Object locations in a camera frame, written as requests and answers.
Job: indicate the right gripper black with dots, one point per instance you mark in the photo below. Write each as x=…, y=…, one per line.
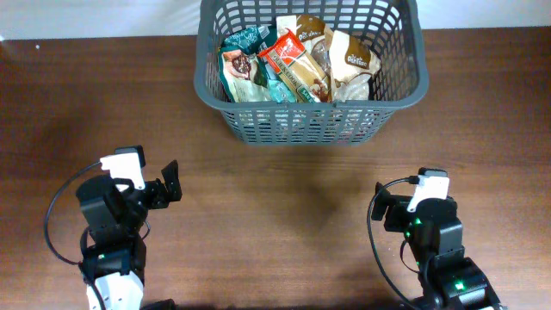
x=392, y=211

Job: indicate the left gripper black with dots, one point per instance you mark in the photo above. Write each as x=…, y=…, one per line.
x=159, y=194

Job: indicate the green coffee snack bag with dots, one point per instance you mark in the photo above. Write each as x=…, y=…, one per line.
x=242, y=73

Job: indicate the mint green wipes packet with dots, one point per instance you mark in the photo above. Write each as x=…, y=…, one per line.
x=278, y=90

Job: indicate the Pantree white rice bag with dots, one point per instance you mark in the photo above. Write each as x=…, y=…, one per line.
x=352, y=67

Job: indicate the San Remo spaghetti packet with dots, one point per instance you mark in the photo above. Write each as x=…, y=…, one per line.
x=295, y=66

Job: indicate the Pantree mushroom bag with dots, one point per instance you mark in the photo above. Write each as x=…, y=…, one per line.
x=310, y=30

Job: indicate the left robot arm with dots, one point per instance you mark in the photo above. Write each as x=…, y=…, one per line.
x=114, y=252

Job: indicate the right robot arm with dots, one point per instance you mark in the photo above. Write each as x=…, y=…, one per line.
x=434, y=233

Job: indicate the grey plastic lattice basket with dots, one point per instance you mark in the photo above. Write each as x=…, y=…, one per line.
x=390, y=28

